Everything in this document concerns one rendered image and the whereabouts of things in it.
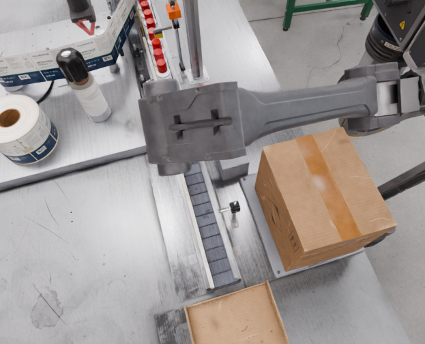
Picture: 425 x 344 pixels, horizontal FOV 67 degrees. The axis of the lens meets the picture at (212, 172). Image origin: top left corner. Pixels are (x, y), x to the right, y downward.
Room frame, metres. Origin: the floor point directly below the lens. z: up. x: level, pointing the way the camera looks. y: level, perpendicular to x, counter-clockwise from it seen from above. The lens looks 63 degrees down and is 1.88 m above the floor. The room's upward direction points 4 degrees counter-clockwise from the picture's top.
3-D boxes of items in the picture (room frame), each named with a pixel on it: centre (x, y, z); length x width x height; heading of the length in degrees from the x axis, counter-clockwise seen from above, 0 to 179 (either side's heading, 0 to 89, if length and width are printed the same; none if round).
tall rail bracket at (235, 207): (0.34, -0.04, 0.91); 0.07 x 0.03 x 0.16; 102
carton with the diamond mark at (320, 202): (0.33, -0.29, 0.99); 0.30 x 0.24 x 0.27; 11
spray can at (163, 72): (0.83, 0.15, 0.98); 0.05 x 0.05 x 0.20
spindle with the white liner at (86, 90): (0.80, 0.42, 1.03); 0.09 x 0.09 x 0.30
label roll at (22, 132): (0.69, 0.67, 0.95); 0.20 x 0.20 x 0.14
